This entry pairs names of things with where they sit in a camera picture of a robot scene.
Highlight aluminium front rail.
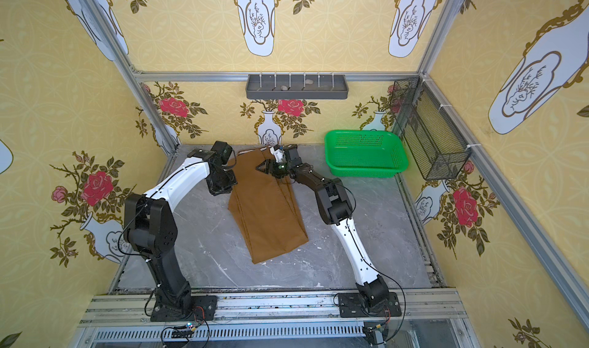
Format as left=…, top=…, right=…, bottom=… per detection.
left=78, top=288, right=467, bottom=327

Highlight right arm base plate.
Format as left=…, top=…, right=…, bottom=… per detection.
left=334, top=292, right=403, bottom=318

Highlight small circuit board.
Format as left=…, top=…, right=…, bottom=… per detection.
left=170, top=327, right=196, bottom=340

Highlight black wire mesh basket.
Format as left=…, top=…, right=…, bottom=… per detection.
left=393, top=76, right=472, bottom=181

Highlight grey wall shelf tray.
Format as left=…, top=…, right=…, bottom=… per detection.
left=245, top=73, right=350, bottom=100

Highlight green plastic basket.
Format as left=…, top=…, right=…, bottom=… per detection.
left=325, top=130, right=409, bottom=179

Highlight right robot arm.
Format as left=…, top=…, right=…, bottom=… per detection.
left=256, top=145, right=390, bottom=314

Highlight brown long pants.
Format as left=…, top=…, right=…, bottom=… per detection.
left=229, top=149, right=309, bottom=264

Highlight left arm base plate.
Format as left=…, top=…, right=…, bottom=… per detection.
left=150, top=295, right=218, bottom=322

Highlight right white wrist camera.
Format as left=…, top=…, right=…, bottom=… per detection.
left=270, top=145, right=286, bottom=163

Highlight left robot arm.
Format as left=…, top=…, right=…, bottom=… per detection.
left=123, top=141, right=237, bottom=317

